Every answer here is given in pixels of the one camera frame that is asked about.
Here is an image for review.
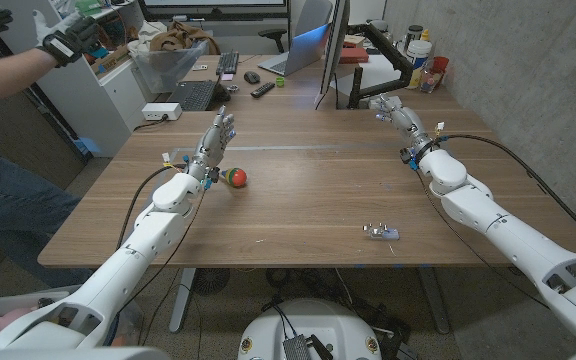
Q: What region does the white plastic jar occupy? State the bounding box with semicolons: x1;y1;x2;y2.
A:
405;39;433;70

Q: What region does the black lidded jar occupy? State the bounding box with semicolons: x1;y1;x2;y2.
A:
403;24;424;51

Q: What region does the black round fan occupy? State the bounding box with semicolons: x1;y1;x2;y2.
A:
191;268;231;296

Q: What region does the cardboard box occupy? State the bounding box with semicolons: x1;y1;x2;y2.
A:
90;44;132;76

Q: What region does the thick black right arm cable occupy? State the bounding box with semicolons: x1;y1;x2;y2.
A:
437;132;576;251

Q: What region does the grey finned heatsink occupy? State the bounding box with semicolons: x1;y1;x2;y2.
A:
281;334;314;360

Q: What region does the black office chair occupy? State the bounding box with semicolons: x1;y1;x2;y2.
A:
257;28;288;54

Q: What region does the clear plastic bin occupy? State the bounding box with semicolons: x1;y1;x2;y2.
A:
132;39;209;95

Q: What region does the clear plastic metal clip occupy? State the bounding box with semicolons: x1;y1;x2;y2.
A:
362;222;400;241

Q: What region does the pink soft toy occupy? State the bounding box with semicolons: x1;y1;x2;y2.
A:
0;307;32;339

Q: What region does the brown cloth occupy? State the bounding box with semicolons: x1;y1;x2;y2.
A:
148;20;222;55

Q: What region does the white cloth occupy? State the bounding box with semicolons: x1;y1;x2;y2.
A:
126;20;168;57

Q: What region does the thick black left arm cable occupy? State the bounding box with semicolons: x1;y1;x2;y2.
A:
116;164;189;251

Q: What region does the grey table leg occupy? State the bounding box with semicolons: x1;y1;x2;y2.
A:
168;268;197;334
415;267;452;335

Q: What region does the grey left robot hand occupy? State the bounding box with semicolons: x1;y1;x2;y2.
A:
185;104;237;184

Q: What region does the bare person forearm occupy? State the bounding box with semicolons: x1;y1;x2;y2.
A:
0;47;59;109

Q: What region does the gloved hand with white label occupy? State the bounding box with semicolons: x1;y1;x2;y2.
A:
31;9;102;69

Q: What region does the silver open laptop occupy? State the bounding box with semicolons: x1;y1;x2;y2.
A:
257;23;332;77

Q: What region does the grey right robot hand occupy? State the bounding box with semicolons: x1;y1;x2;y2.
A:
367;93;437;161

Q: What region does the person in blue jeans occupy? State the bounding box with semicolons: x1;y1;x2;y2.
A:
0;119;94;289

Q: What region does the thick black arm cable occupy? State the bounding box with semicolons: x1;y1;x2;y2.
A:
116;164;189;251
437;132;576;251

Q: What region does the thin computer monitor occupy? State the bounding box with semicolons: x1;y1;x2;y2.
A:
314;0;352;106

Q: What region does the red green yellow maraca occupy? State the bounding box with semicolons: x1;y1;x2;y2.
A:
220;167;248;189

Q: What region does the clear jar with items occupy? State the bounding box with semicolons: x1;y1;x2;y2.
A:
420;67;443;95

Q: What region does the black remote control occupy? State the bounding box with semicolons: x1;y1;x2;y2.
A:
249;81;276;99

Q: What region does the large black framed screen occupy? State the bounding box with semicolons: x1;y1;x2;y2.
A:
137;0;289;22

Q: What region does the narrow black keyboard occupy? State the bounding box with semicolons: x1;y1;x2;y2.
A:
215;50;240;76

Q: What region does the white power strip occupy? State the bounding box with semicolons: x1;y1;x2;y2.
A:
141;102;183;122

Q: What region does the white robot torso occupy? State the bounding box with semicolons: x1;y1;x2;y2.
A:
237;298;383;360

